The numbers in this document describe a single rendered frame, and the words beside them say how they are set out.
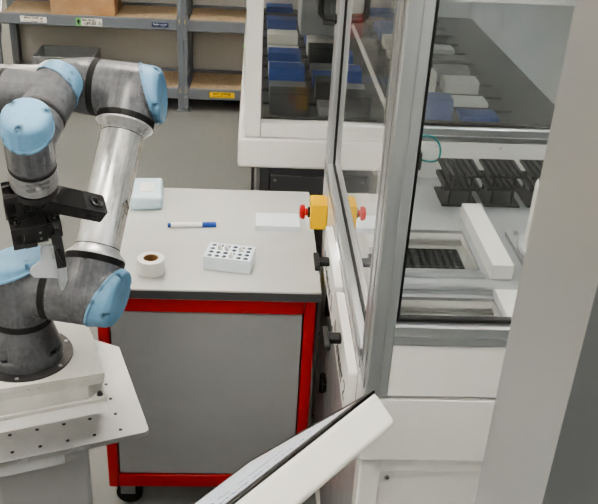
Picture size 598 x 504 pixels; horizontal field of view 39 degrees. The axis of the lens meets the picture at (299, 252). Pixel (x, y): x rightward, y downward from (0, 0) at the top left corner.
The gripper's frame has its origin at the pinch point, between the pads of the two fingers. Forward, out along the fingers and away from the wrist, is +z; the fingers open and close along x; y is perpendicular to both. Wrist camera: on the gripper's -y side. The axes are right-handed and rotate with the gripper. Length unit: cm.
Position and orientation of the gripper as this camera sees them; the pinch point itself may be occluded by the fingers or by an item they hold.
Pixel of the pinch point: (56, 256)
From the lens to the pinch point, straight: 155.9
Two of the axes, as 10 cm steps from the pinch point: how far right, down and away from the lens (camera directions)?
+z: -1.6, 6.1, 7.8
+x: 3.7, 7.7, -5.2
